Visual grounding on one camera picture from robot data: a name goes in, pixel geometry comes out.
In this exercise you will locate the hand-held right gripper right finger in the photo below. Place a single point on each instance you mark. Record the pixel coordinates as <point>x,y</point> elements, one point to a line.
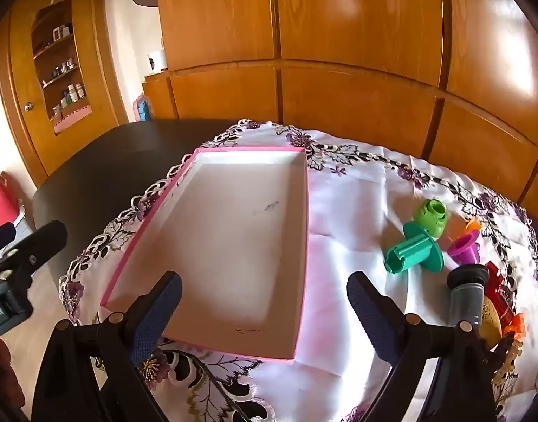
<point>374,316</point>

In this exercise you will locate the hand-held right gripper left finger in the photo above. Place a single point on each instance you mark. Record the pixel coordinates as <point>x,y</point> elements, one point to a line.
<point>159,312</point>

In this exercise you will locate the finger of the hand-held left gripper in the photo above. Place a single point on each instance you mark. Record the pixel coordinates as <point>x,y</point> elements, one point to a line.
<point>49,235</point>
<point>1,237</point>

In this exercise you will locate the teal flanged plastic piece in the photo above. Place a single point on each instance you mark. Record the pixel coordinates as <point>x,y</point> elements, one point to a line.
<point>416,248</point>

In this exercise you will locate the dark grey cylinder piece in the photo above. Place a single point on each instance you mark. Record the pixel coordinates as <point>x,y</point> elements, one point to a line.
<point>464,294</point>

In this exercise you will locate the pink shallow cardboard box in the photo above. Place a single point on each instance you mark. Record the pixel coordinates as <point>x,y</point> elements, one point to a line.
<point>233,237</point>

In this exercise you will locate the magenta plastic funnel piece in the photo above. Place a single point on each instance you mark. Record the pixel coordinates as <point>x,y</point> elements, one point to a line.
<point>464,248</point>

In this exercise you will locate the green plastic nozzle piece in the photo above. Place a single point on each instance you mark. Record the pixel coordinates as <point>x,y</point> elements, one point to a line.
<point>431,217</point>

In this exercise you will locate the yellow plastic piece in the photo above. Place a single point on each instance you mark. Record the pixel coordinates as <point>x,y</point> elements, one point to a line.
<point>490,321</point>

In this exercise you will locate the orange plastic funnel piece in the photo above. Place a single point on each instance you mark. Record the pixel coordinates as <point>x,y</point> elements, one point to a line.
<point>473,227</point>

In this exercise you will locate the orange linked cubes piece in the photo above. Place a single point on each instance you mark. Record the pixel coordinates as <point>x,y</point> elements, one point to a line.
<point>517,325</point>

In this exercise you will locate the red cushion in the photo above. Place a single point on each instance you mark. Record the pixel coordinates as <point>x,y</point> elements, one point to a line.
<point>1,204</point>

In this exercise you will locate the white floral embroidered tablecloth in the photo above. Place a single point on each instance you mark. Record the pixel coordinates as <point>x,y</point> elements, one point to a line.
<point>352,211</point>

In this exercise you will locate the red plastic piece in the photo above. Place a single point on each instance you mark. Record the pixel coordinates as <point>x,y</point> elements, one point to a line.
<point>499,290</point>

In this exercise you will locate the wooden glass-door corner cabinet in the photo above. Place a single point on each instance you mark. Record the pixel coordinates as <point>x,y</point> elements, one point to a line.
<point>14,96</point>

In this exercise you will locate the pink and blue item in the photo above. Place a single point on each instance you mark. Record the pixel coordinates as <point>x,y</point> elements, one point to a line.
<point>141,107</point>

